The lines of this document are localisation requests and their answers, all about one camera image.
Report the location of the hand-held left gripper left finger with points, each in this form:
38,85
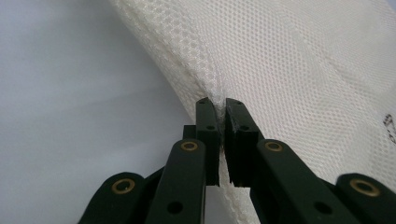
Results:
209,140

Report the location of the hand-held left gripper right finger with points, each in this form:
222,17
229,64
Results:
241,146

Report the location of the cream mesh cloth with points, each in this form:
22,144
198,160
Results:
295,77

